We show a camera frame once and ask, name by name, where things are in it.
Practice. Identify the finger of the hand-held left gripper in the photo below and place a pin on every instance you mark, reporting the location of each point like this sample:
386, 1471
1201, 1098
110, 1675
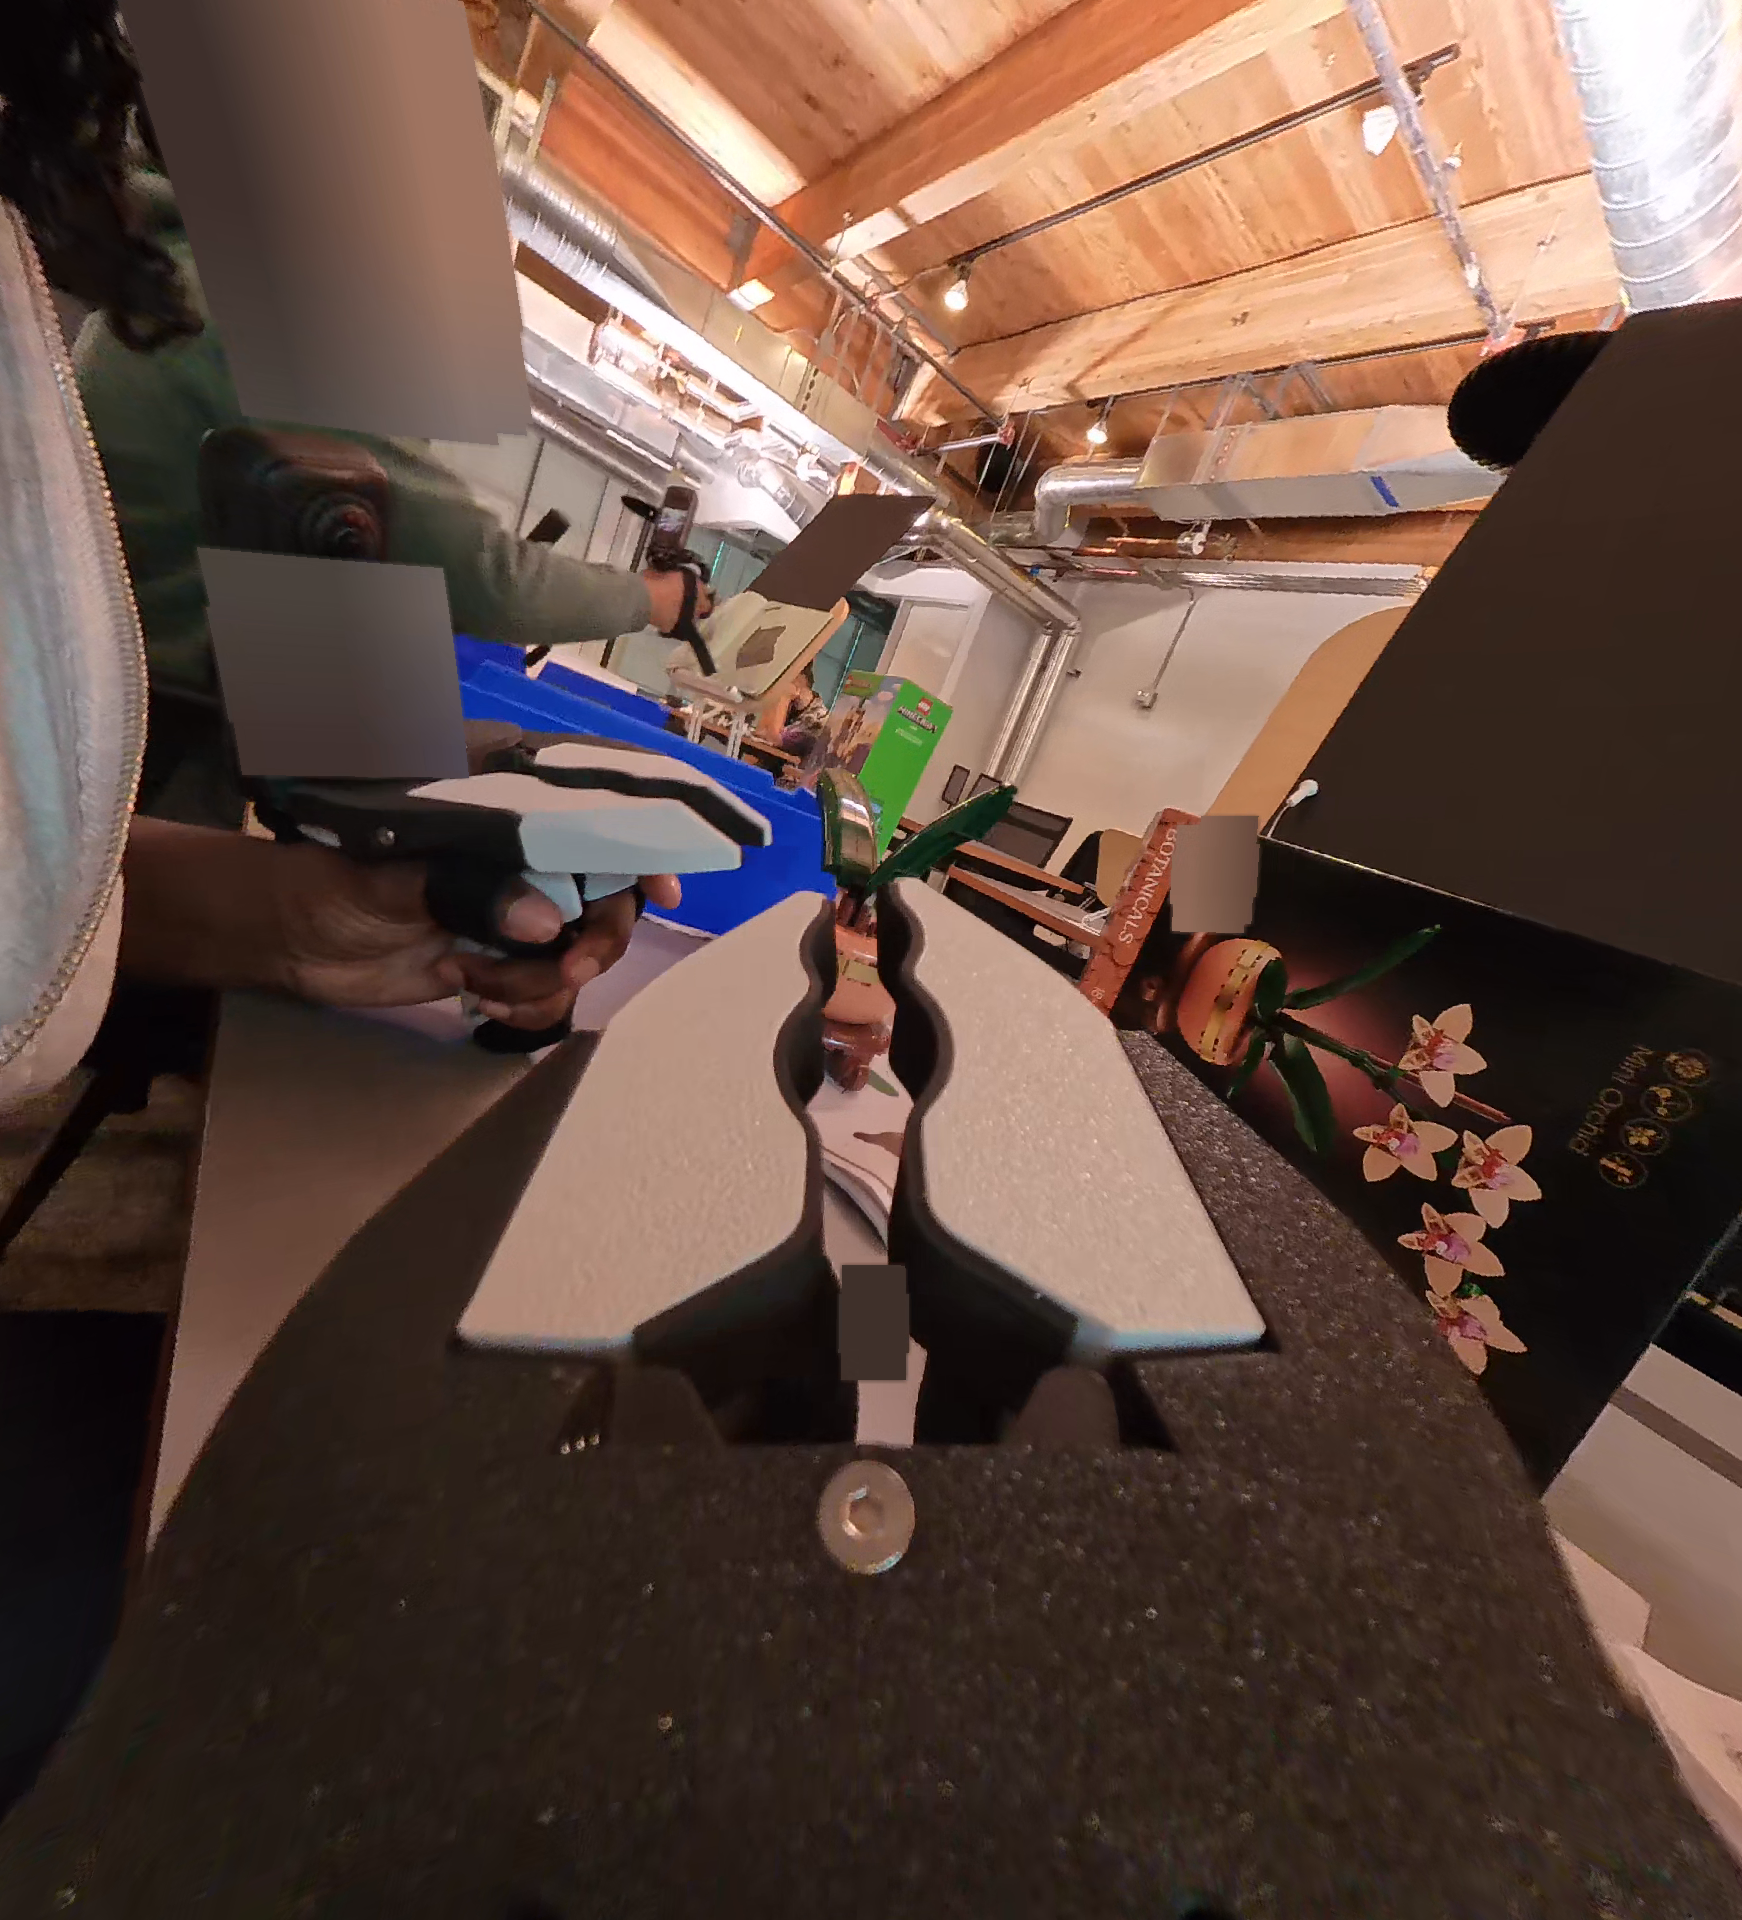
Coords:
616, 841
608, 763

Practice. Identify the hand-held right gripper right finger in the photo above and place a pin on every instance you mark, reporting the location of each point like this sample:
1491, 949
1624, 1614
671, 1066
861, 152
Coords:
1065, 1170

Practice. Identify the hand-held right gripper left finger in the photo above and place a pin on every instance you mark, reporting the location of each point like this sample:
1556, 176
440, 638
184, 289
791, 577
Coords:
661, 1156

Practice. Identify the blue plastic bin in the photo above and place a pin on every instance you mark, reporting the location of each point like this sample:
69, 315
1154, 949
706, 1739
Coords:
543, 674
721, 787

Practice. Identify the brick orchid model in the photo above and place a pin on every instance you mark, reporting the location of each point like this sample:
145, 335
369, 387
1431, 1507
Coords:
946, 841

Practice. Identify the person's left forearm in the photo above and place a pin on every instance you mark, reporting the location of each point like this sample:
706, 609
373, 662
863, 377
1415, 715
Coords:
204, 900

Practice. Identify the person's left hand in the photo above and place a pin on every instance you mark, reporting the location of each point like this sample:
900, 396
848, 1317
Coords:
360, 937

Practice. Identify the building instruction booklet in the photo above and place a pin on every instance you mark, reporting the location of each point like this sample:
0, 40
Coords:
849, 1162

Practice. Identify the green toy box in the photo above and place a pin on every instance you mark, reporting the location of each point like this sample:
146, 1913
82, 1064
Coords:
900, 744

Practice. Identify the brown partition panel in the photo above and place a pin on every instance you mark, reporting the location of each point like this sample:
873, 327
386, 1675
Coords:
849, 549

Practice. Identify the person's grey hoodie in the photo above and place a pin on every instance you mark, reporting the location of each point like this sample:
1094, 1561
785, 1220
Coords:
16, 674

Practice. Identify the black orchid print box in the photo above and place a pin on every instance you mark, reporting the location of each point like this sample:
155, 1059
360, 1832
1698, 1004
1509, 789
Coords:
1561, 1141

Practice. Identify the black partition panel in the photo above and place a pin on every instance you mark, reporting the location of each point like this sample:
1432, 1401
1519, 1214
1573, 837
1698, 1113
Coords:
1636, 674

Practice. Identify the white printed paper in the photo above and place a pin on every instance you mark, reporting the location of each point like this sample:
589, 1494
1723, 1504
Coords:
1740, 1787

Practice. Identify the silver round air duct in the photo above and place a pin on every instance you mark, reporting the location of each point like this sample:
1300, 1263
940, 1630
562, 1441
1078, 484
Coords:
1664, 136

